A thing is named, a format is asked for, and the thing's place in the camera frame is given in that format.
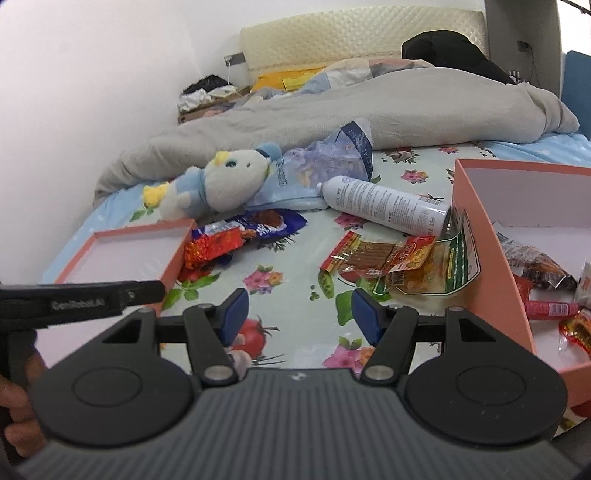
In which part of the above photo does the orange biscuit packet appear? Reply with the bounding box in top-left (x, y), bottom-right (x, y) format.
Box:
top-left (388, 235), bottom-right (437, 278)

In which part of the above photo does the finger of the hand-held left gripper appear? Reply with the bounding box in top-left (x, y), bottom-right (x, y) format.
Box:
top-left (117, 280), bottom-right (166, 308)

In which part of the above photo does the black garment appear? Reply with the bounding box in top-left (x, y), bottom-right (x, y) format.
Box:
top-left (401, 30), bottom-right (517, 86)

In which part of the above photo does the lavender plastic bag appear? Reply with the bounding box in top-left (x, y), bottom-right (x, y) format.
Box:
top-left (252, 119), bottom-right (375, 210)

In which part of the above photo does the white spray can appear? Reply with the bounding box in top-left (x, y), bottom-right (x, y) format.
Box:
top-left (320, 175), bottom-right (451, 237)

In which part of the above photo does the grey blanket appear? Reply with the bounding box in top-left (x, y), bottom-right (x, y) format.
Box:
top-left (92, 65), bottom-right (580, 208)

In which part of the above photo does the white blue plush toy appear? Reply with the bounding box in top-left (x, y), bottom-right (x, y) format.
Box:
top-left (141, 143), bottom-right (283, 222)

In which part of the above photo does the wooden bedside table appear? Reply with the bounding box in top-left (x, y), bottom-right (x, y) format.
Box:
top-left (177, 85), bottom-right (254, 125)

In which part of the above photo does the dark brown snack packet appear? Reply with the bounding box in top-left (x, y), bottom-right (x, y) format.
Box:
top-left (496, 233), bottom-right (578, 291)

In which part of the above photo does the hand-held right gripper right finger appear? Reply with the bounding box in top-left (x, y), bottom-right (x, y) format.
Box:
top-left (351, 288), bottom-right (502, 385)

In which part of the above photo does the white red snack packet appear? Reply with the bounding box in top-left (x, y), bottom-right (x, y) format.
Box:
top-left (575, 262), bottom-right (591, 308)

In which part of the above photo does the light blue bedsheet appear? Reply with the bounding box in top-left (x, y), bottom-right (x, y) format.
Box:
top-left (41, 131), bottom-right (591, 284)

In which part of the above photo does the pink sausage stick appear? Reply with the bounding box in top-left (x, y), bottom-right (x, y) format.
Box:
top-left (512, 277), bottom-right (585, 320)

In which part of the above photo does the floral plastic sheet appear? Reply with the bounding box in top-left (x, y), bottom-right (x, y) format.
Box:
top-left (124, 143), bottom-right (504, 374)

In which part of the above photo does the pink cardboard box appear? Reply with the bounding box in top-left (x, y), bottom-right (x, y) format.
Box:
top-left (451, 158), bottom-right (591, 418)

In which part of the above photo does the pile of clothes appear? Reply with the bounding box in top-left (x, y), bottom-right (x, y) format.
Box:
top-left (179, 74), bottom-right (241, 109)

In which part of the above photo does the person's left hand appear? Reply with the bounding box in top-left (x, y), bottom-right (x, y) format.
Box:
top-left (0, 348), bottom-right (49, 460)

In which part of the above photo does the beige quilted headboard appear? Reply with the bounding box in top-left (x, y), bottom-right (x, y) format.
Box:
top-left (239, 8), bottom-right (489, 86)

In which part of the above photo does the yellow pillow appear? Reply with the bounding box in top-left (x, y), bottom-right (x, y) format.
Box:
top-left (250, 68), bottom-right (326, 92)

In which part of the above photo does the red crinkled snack packet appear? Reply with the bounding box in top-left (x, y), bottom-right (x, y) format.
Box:
top-left (184, 228), bottom-right (247, 271)

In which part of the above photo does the red yellow snack packet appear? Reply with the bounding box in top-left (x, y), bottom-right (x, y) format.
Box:
top-left (558, 308), bottom-right (591, 363)

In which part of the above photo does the blue chair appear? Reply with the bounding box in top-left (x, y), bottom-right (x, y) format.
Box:
top-left (561, 50), bottom-right (591, 139)

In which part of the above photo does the pink cardboard box lid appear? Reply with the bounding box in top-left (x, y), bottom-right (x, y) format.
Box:
top-left (41, 218), bottom-right (198, 319)

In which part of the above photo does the clear green-trimmed snack packet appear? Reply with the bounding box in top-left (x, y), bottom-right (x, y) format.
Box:
top-left (374, 210), bottom-right (481, 296)

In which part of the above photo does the blue snack packet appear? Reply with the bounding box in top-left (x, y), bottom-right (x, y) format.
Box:
top-left (203, 209), bottom-right (308, 241)

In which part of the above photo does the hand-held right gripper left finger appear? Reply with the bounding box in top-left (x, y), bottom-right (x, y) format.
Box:
top-left (99, 288), bottom-right (250, 386)

